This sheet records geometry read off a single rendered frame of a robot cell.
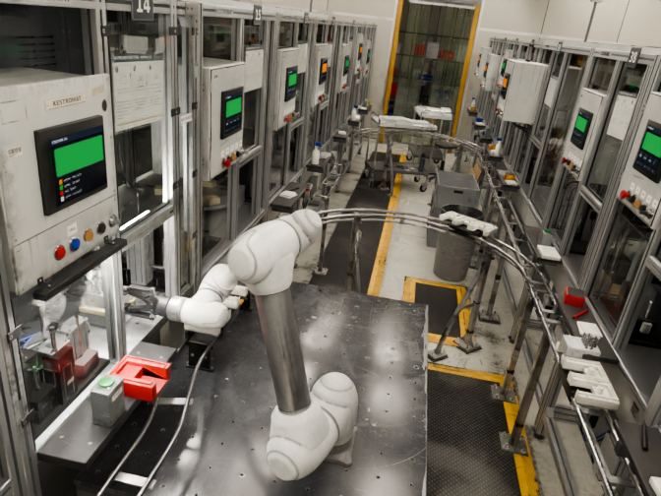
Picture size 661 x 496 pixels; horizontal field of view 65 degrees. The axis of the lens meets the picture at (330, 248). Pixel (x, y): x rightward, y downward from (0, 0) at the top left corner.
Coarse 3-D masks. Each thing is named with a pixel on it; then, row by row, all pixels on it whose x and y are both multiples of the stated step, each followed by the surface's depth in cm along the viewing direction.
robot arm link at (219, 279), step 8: (224, 264) 204; (216, 272) 194; (224, 272) 192; (208, 280) 193; (216, 280) 192; (224, 280) 192; (232, 280) 193; (200, 288) 193; (216, 288) 193; (224, 288) 193; (232, 288) 195; (224, 296) 196
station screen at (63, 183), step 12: (84, 132) 129; (96, 132) 135; (60, 144) 122; (72, 144) 126; (84, 168) 132; (96, 168) 137; (60, 180) 124; (72, 180) 128; (84, 180) 133; (96, 180) 138; (60, 192) 124; (72, 192) 129; (84, 192) 134; (60, 204) 125
